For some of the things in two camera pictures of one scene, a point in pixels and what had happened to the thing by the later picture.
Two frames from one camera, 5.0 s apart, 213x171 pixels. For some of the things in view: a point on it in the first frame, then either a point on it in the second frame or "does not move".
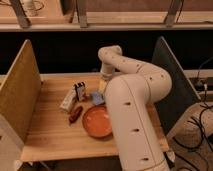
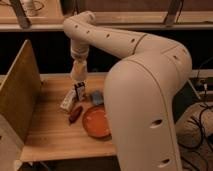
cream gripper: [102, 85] → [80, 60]
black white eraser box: [80, 90] does not move
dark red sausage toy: [76, 114] does not move
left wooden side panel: [20, 93] does not move
